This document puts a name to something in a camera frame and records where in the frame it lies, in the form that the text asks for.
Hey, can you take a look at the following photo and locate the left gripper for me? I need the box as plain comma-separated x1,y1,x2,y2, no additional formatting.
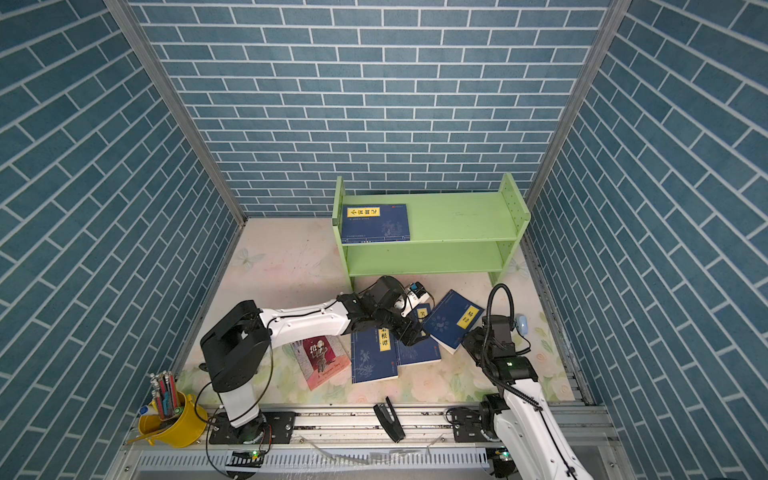
372,299,434,345

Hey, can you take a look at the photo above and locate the blue book yellow label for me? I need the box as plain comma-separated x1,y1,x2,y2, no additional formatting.
396,304,441,367
351,328,398,384

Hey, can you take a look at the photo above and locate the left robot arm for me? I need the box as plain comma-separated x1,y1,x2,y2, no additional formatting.
200,276,432,443

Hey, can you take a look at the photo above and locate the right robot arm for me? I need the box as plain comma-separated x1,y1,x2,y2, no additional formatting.
444,283,592,479

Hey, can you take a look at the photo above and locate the small blue white mouse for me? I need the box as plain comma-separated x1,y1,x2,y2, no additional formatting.
514,314,528,337

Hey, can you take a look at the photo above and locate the red illustrated book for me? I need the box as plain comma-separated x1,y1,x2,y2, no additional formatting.
291,336,351,391

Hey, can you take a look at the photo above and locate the green two-tier shelf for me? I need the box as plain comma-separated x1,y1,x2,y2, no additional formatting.
332,173,531,284

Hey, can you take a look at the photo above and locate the yellow pen holder cup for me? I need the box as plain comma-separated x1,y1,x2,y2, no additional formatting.
126,371,209,448

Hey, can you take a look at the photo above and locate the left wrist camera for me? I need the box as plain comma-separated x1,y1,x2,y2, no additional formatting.
399,282,434,317

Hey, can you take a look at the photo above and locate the black clip on rail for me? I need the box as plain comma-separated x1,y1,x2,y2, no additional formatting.
373,397,406,443

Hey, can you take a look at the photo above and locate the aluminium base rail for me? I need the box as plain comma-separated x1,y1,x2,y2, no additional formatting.
122,403,619,475

